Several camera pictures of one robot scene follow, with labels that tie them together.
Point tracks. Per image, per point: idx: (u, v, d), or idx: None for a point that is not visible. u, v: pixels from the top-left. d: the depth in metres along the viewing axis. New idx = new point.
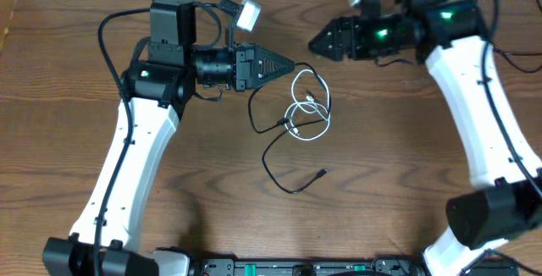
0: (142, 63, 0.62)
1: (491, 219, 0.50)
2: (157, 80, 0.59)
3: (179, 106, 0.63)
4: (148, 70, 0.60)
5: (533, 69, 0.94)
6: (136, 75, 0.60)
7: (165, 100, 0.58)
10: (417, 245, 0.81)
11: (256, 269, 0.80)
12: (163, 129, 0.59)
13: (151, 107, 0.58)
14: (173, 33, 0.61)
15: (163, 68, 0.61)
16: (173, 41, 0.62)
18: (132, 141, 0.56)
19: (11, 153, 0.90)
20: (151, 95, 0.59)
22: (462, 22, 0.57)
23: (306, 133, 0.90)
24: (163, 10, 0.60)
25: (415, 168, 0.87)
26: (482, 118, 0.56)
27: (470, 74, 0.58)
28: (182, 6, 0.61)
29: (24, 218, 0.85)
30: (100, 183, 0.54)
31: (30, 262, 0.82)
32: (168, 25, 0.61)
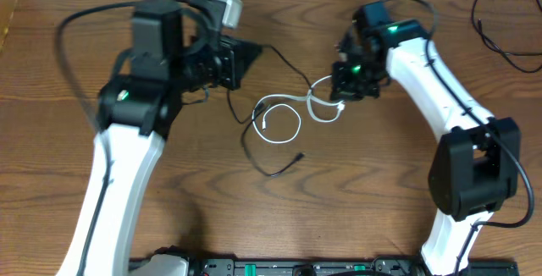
0: (122, 80, 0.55)
1: (456, 164, 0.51)
2: (138, 102, 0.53)
3: (164, 127, 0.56)
4: (127, 91, 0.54)
5: (534, 68, 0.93)
6: (113, 97, 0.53)
7: (146, 128, 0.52)
10: (417, 245, 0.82)
11: (256, 269, 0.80)
12: (144, 161, 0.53)
13: (131, 138, 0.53)
14: (156, 44, 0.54)
15: (143, 86, 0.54)
16: (156, 53, 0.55)
18: (110, 182, 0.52)
19: (12, 153, 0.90)
20: (129, 118, 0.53)
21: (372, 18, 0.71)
22: (406, 33, 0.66)
23: (281, 138, 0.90)
24: (143, 19, 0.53)
25: (414, 168, 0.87)
26: (434, 88, 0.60)
27: (417, 61, 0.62)
28: (168, 15, 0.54)
29: (24, 218, 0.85)
30: (80, 228, 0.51)
31: (31, 262, 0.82)
32: (150, 35, 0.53)
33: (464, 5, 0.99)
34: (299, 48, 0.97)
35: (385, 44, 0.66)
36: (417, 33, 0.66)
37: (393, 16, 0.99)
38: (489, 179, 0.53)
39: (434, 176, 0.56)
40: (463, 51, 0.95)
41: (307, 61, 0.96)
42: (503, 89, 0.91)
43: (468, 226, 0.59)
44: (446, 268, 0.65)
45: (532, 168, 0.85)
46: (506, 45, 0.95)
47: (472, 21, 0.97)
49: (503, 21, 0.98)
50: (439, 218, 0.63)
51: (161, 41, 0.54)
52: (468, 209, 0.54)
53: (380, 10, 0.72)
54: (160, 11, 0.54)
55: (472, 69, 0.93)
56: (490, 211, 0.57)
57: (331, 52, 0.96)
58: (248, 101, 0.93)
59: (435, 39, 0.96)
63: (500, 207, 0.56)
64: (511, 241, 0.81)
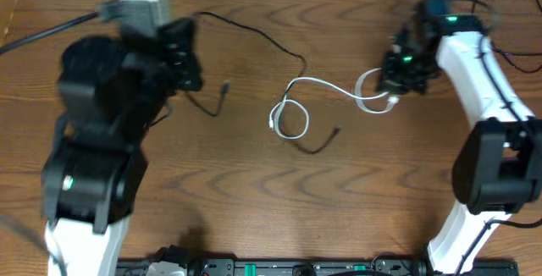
0: (67, 156, 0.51)
1: (485, 151, 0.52)
2: (88, 184, 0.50)
3: (122, 206, 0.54)
4: (74, 173, 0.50)
5: (534, 68, 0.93)
6: (58, 185, 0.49)
7: (102, 226, 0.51)
10: (417, 245, 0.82)
11: (256, 269, 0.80)
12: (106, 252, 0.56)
13: (85, 234, 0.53)
14: (95, 110, 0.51)
15: (94, 162, 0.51)
16: (99, 121, 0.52)
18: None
19: (12, 153, 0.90)
20: (81, 203, 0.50)
21: (432, 7, 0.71)
22: (464, 25, 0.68)
23: (281, 137, 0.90)
24: (75, 86, 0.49)
25: (414, 168, 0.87)
26: (480, 77, 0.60)
27: (469, 52, 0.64)
28: (102, 75, 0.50)
29: (24, 218, 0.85)
30: None
31: (31, 262, 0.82)
32: (85, 102, 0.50)
33: (464, 5, 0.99)
34: (299, 48, 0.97)
35: (442, 30, 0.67)
36: (473, 28, 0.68)
37: (393, 16, 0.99)
38: (515, 177, 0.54)
39: (458, 167, 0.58)
40: None
41: (307, 60, 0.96)
42: None
43: (481, 223, 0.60)
44: (450, 263, 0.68)
45: None
46: (506, 45, 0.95)
47: None
49: (503, 21, 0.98)
50: (454, 213, 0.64)
51: (99, 107, 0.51)
52: (483, 205, 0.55)
53: (440, 2, 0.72)
54: (93, 74, 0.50)
55: None
56: (508, 212, 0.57)
57: (331, 52, 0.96)
58: (248, 101, 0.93)
59: None
63: (518, 211, 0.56)
64: (511, 242, 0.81)
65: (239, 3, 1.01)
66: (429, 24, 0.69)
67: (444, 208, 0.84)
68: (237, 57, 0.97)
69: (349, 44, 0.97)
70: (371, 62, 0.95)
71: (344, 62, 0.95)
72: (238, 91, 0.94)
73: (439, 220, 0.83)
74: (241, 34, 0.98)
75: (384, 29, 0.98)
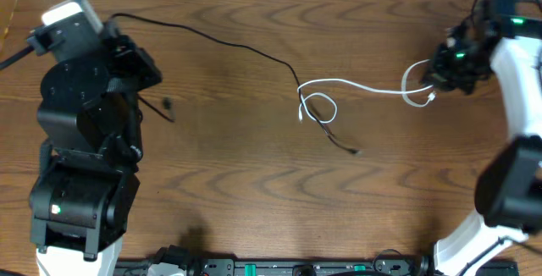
0: (56, 184, 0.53)
1: (517, 167, 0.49)
2: (77, 209, 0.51)
3: (113, 229, 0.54)
4: (61, 200, 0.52)
5: None
6: (47, 211, 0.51)
7: (90, 251, 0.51)
10: (417, 245, 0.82)
11: (256, 269, 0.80)
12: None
13: (75, 261, 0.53)
14: (81, 139, 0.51)
15: (82, 188, 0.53)
16: (85, 148, 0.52)
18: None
19: (12, 153, 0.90)
20: (69, 229, 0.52)
21: (496, 5, 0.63)
22: (529, 30, 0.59)
23: (281, 138, 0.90)
24: (57, 116, 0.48)
25: (415, 168, 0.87)
26: (533, 90, 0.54)
27: (528, 60, 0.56)
28: (85, 104, 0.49)
29: (24, 218, 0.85)
30: None
31: (30, 262, 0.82)
32: (70, 132, 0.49)
33: (464, 6, 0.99)
34: (298, 48, 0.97)
35: (502, 31, 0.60)
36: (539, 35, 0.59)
37: (394, 16, 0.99)
38: None
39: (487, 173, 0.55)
40: None
41: (307, 61, 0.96)
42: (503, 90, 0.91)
43: (494, 238, 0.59)
44: (455, 267, 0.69)
45: None
46: None
47: None
49: None
50: (470, 222, 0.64)
51: (85, 135, 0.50)
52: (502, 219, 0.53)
53: (506, 2, 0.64)
54: (76, 102, 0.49)
55: None
56: (525, 232, 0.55)
57: (331, 52, 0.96)
58: (248, 101, 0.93)
59: (435, 40, 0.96)
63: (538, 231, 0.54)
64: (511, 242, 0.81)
65: (239, 4, 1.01)
66: (489, 22, 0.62)
67: (445, 208, 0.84)
68: (237, 57, 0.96)
69: (349, 44, 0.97)
70: (372, 62, 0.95)
71: (344, 62, 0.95)
72: (238, 91, 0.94)
73: (439, 220, 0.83)
74: (241, 35, 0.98)
75: (385, 29, 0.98)
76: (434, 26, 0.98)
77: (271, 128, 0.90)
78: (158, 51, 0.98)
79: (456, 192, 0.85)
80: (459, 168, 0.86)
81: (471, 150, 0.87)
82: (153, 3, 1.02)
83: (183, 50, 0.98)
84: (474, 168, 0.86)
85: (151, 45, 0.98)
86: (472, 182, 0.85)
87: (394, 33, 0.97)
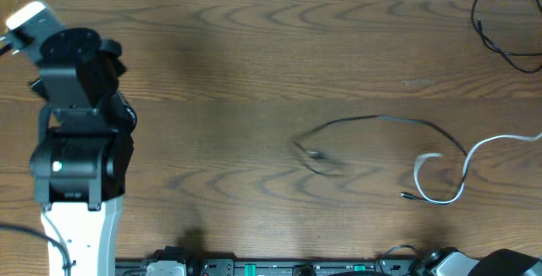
0: (56, 144, 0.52)
1: None
2: (77, 165, 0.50)
3: (114, 184, 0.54)
4: (61, 158, 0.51)
5: (534, 68, 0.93)
6: (47, 168, 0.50)
7: (93, 203, 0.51)
10: (416, 245, 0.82)
11: (256, 269, 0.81)
12: (103, 235, 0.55)
13: (78, 213, 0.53)
14: (79, 96, 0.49)
15: (82, 146, 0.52)
16: (84, 105, 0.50)
18: (73, 262, 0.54)
19: (11, 153, 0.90)
20: (72, 184, 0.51)
21: None
22: None
23: (282, 137, 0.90)
24: (56, 71, 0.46)
25: (415, 168, 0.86)
26: None
27: None
28: (84, 57, 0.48)
29: (25, 218, 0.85)
30: None
31: (32, 262, 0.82)
32: (70, 86, 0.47)
33: (464, 5, 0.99)
34: (298, 49, 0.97)
35: None
36: None
37: (394, 16, 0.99)
38: None
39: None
40: (463, 52, 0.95)
41: (306, 61, 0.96)
42: (503, 89, 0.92)
43: None
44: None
45: (531, 169, 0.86)
46: (506, 46, 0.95)
47: (472, 21, 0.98)
49: (503, 21, 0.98)
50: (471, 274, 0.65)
51: (85, 91, 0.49)
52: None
53: None
54: (73, 57, 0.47)
55: (472, 70, 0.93)
56: None
57: (331, 52, 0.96)
58: (248, 101, 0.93)
59: (435, 40, 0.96)
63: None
64: (510, 241, 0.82)
65: (239, 4, 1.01)
66: None
67: (444, 207, 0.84)
68: (237, 57, 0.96)
69: (349, 44, 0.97)
70: (371, 62, 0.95)
71: (343, 62, 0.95)
72: (238, 91, 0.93)
73: (439, 220, 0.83)
74: (240, 34, 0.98)
75: (384, 29, 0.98)
76: (434, 26, 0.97)
77: (271, 128, 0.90)
78: (158, 51, 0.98)
79: (456, 193, 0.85)
80: (458, 168, 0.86)
81: (472, 150, 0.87)
82: (152, 3, 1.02)
83: (182, 50, 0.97)
84: (474, 168, 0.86)
85: (151, 46, 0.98)
86: (473, 182, 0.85)
87: (394, 33, 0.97)
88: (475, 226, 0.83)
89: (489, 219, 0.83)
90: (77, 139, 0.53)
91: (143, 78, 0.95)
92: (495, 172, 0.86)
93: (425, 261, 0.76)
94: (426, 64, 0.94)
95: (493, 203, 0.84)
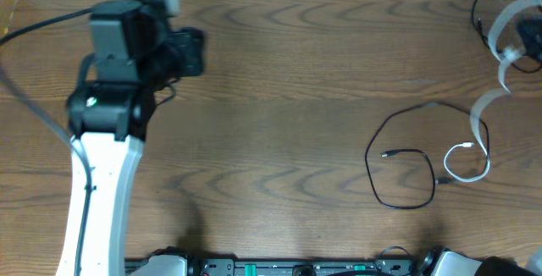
0: (89, 87, 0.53)
1: None
2: (108, 106, 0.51)
3: (140, 129, 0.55)
4: (95, 96, 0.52)
5: (535, 68, 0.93)
6: (80, 106, 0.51)
7: (122, 135, 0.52)
10: (417, 245, 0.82)
11: (256, 269, 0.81)
12: (125, 165, 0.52)
13: (105, 144, 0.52)
14: (119, 44, 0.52)
15: (113, 90, 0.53)
16: (122, 53, 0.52)
18: (93, 188, 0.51)
19: (12, 153, 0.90)
20: (102, 124, 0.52)
21: None
22: None
23: (282, 136, 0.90)
24: (103, 22, 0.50)
25: (414, 168, 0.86)
26: None
27: None
28: (128, 13, 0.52)
29: (24, 218, 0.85)
30: (68, 238, 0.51)
31: (32, 262, 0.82)
32: (113, 36, 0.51)
33: (464, 5, 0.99)
34: (298, 48, 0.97)
35: None
36: None
37: (393, 16, 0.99)
38: None
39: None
40: (463, 51, 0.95)
41: (306, 61, 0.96)
42: (503, 89, 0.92)
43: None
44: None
45: (531, 169, 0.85)
46: (506, 46, 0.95)
47: (472, 20, 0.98)
49: (503, 20, 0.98)
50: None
51: (126, 41, 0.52)
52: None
53: None
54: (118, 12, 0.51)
55: (472, 69, 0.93)
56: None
57: (331, 52, 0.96)
58: (248, 101, 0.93)
59: (435, 40, 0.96)
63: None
64: (511, 241, 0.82)
65: (239, 4, 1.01)
66: None
67: (444, 207, 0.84)
68: (237, 57, 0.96)
69: (349, 44, 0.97)
70: (371, 62, 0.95)
71: (343, 62, 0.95)
72: (238, 91, 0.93)
73: (439, 220, 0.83)
74: (240, 33, 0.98)
75: (384, 29, 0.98)
76: (434, 26, 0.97)
77: (271, 127, 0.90)
78: None
79: (455, 192, 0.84)
80: (458, 168, 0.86)
81: (471, 150, 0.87)
82: None
83: None
84: (473, 168, 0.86)
85: None
86: (473, 181, 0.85)
87: (394, 33, 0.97)
88: (476, 226, 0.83)
89: (490, 219, 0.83)
90: (108, 84, 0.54)
91: None
92: (495, 172, 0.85)
93: (422, 267, 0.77)
94: (426, 64, 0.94)
95: (493, 203, 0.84)
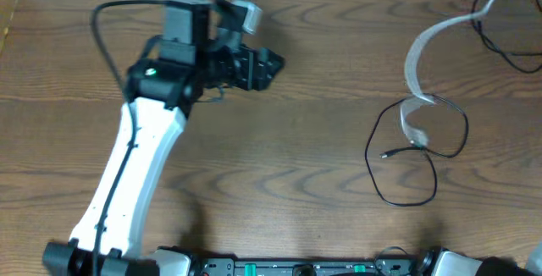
0: (150, 60, 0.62)
1: None
2: (164, 80, 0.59)
3: (185, 107, 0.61)
4: (155, 68, 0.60)
5: (535, 68, 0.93)
6: (141, 74, 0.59)
7: (171, 102, 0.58)
10: (417, 245, 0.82)
11: (256, 269, 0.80)
12: (167, 134, 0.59)
13: (155, 111, 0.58)
14: (189, 30, 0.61)
15: (171, 66, 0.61)
16: (186, 37, 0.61)
18: (135, 145, 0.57)
19: (12, 153, 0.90)
20: (155, 93, 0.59)
21: None
22: None
23: (282, 136, 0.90)
24: (179, 8, 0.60)
25: (414, 168, 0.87)
26: None
27: None
28: (200, 6, 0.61)
29: (24, 218, 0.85)
30: (102, 186, 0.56)
31: (32, 262, 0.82)
32: (185, 23, 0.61)
33: (464, 5, 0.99)
34: (298, 48, 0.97)
35: None
36: None
37: (393, 16, 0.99)
38: None
39: None
40: (463, 52, 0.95)
41: (306, 60, 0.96)
42: (503, 89, 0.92)
43: None
44: None
45: (531, 169, 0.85)
46: (506, 46, 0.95)
47: (472, 20, 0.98)
49: (503, 21, 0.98)
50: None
51: (194, 29, 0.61)
52: None
53: None
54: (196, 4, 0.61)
55: (472, 69, 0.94)
56: None
57: (331, 52, 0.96)
58: (248, 100, 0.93)
59: (435, 40, 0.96)
63: None
64: (511, 241, 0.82)
65: None
66: None
67: (444, 207, 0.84)
68: None
69: (349, 44, 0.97)
70: (371, 62, 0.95)
71: (344, 62, 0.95)
72: (238, 91, 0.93)
73: (439, 220, 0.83)
74: None
75: (384, 29, 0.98)
76: (434, 26, 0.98)
77: (271, 128, 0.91)
78: None
79: (455, 192, 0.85)
80: (458, 168, 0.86)
81: (471, 150, 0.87)
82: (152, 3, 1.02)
83: None
84: (473, 168, 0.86)
85: None
86: (472, 181, 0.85)
87: (394, 33, 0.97)
88: (476, 226, 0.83)
89: (490, 218, 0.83)
90: (166, 60, 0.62)
91: None
92: (495, 172, 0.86)
93: (421, 269, 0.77)
94: (426, 64, 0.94)
95: (493, 203, 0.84)
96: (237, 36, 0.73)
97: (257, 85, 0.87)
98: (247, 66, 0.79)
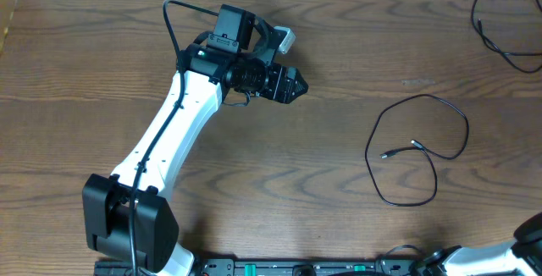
0: (199, 46, 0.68)
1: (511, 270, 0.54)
2: (212, 61, 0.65)
3: (224, 89, 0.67)
4: (205, 52, 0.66)
5: (535, 68, 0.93)
6: (194, 52, 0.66)
7: (216, 77, 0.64)
10: (417, 245, 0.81)
11: (256, 269, 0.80)
12: (208, 102, 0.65)
13: (200, 84, 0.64)
14: (235, 29, 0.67)
15: (216, 52, 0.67)
16: (233, 35, 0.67)
18: (181, 107, 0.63)
19: (11, 154, 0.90)
20: (201, 72, 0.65)
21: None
22: None
23: (281, 136, 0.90)
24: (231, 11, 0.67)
25: (414, 168, 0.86)
26: None
27: None
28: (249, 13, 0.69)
29: (24, 218, 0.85)
30: (146, 136, 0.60)
31: (31, 261, 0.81)
32: (234, 23, 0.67)
33: (463, 5, 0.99)
34: (298, 48, 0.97)
35: None
36: None
37: (393, 16, 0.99)
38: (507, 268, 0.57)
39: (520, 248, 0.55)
40: (463, 51, 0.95)
41: (307, 61, 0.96)
42: (503, 89, 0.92)
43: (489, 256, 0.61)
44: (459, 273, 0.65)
45: (531, 168, 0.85)
46: (506, 46, 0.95)
47: (472, 20, 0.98)
49: (504, 20, 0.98)
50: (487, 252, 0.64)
51: (240, 29, 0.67)
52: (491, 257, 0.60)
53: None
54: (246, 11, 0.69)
55: (472, 69, 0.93)
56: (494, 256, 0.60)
57: (331, 53, 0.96)
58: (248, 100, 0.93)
59: (435, 40, 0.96)
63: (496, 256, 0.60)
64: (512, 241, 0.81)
65: (238, 4, 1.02)
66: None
67: (444, 207, 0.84)
68: None
69: (349, 44, 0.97)
70: (371, 62, 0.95)
71: (344, 62, 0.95)
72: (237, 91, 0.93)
73: (439, 220, 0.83)
74: None
75: (384, 29, 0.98)
76: (434, 26, 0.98)
77: (271, 128, 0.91)
78: (157, 51, 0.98)
79: (455, 192, 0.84)
80: (459, 168, 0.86)
81: (472, 150, 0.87)
82: (153, 3, 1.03)
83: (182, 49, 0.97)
84: (474, 168, 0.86)
85: (151, 45, 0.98)
86: (473, 181, 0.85)
87: (394, 33, 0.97)
88: (476, 227, 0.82)
89: (490, 218, 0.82)
90: (212, 47, 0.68)
91: (143, 79, 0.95)
92: (495, 172, 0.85)
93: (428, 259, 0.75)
94: (426, 64, 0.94)
95: (493, 203, 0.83)
96: (271, 53, 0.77)
97: (280, 100, 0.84)
98: (275, 80, 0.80)
